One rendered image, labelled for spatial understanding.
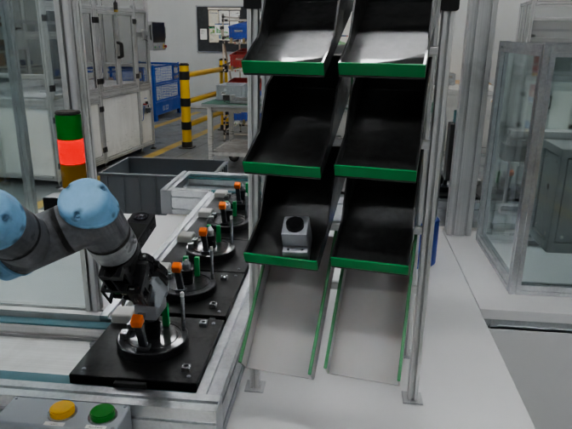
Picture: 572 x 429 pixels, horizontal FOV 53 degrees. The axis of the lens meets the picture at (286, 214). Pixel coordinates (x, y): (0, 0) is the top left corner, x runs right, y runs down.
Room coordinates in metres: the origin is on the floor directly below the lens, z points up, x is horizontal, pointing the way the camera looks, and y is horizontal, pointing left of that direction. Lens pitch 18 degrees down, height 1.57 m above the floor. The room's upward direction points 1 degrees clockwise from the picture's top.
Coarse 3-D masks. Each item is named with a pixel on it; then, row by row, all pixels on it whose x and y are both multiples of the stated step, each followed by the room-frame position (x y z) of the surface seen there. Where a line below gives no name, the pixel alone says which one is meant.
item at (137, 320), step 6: (138, 312) 0.96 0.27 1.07; (144, 312) 0.96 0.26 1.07; (132, 318) 0.93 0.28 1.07; (138, 318) 0.93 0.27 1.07; (144, 318) 0.95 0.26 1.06; (132, 324) 0.93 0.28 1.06; (138, 324) 0.92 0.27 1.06; (138, 330) 0.94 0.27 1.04; (144, 330) 0.95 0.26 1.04; (138, 336) 0.94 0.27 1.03; (144, 336) 0.95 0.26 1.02; (138, 342) 0.95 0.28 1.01; (144, 342) 0.95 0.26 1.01
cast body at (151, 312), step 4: (152, 292) 0.99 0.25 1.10; (152, 296) 0.99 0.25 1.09; (152, 300) 0.99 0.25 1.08; (164, 300) 1.03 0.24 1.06; (136, 304) 0.98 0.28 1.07; (144, 304) 0.99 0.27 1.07; (152, 304) 0.99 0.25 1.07; (164, 304) 1.03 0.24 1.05; (136, 308) 0.98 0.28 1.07; (140, 308) 0.98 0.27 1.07; (144, 308) 0.98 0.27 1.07; (148, 308) 0.98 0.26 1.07; (152, 308) 0.98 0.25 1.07; (156, 308) 0.98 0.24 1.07; (160, 308) 1.00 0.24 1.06; (164, 308) 1.02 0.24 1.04; (136, 312) 0.98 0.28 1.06; (148, 312) 0.98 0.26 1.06; (152, 312) 0.98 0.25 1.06; (156, 312) 0.98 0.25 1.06; (160, 312) 1.00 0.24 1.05; (148, 316) 0.98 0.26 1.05; (152, 316) 0.98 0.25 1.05; (156, 316) 0.98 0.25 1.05
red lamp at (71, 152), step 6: (60, 144) 1.12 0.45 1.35; (66, 144) 1.12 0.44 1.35; (72, 144) 1.13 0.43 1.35; (78, 144) 1.13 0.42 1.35; (60, 150) 1.13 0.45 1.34; (66, 150) 1.12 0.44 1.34; (72, 150) 1.12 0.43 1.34; (78, 150) 1.13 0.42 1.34; (60, 156) 1.13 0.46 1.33; (66, 156) 1.12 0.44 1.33; (72, 156) 1.12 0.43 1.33; (78, 156) 1.13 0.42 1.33; (84, 156) 1.15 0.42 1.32; (60, 162) 1.13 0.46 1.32; (66, 162) 1.12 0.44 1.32; (72, 162) 1.12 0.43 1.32; (78, 162) 1.13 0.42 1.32; (84, 162) 1.15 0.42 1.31
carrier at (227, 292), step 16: (192, 272) 1.26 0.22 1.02; (208, 272) 1.37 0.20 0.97; (224, 272) 1.37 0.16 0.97; (176, 288) 1.21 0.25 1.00; (192, 288) 1.23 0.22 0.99; (208, 288) 1.23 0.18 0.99; (224, 288) 1.28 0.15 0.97; (240, 288) 1.31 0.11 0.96; (128, 304) 1.18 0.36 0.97; (176, 304) 1.19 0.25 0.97; (192, 304) 1.19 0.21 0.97; (208, 304) 1.19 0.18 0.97; (224, 304) 1.19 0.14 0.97; (224, 320) 1.13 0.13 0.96
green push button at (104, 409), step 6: (96, 408) 0.80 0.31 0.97; (102, 408) 0.80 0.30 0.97; (108, 408) 0.80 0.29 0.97; (114, 408) 0.81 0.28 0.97; (90, 414) 0.79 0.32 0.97; (96, 414) 0.79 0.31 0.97; (102, 414) 0.79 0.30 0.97; (108, 414) 0.79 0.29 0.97; (114, 414) 0.80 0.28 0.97; (96, 420) 0.78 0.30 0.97; (102, 420) 0.78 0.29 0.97
